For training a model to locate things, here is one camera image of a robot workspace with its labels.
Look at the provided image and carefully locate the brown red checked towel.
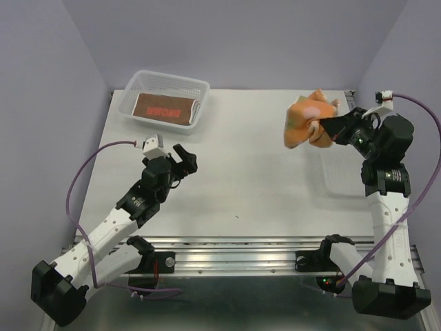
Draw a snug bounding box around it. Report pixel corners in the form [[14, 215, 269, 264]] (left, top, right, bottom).
[[132, 93, 195, 126]]

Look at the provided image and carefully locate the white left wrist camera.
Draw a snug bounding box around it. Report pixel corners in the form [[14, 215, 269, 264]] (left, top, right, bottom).
[[134, 134, 168, 161]]

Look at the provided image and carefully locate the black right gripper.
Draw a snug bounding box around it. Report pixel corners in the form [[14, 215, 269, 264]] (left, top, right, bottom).
[[320, 106, 382, 160]]

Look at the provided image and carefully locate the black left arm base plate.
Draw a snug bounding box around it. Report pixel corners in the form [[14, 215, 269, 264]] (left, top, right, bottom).
[[126, 236, 176, 275]]

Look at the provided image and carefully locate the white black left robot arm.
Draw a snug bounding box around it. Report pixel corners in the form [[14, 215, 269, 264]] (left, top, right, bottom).
[[30, 141, 198, 327]]

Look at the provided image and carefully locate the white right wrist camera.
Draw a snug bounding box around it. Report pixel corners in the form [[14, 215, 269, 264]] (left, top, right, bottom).
[[362, 90, 393, 118]]

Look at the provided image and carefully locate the orange polka dot towel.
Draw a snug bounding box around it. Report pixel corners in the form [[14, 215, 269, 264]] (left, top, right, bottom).
[[283, 89, 340, 149]]

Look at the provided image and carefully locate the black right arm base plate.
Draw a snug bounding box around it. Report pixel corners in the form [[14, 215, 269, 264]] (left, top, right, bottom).
[[294, 234, 355, 272]]

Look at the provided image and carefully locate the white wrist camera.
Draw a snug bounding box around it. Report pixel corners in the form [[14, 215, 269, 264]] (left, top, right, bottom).
[[134, 134, 168, 161], [362, 90, 393, 118]]

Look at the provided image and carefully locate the white perforated basket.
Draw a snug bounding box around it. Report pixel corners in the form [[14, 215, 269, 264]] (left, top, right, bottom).
[[320, 146, 365, 198], [118, 70, 210, 135]]

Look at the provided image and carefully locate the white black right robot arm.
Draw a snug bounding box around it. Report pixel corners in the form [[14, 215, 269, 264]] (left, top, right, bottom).
[[294, 108, 431, 320]]

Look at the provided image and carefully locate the white perforated basket right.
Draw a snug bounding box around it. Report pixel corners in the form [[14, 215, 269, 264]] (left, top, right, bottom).
[[320, 146, 365, 198]]

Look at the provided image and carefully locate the white perforated basket left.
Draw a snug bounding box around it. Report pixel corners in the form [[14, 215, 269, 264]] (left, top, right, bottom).
[[118, 70, 210, 135]]

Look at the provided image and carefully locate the light blue orange towel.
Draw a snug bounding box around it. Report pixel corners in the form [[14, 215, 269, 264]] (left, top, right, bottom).
[[189, 99, 201, 125]]

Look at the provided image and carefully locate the aluminium mounting rail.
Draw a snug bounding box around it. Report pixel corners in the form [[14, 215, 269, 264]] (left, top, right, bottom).
[[142, 234, 324, 278]]

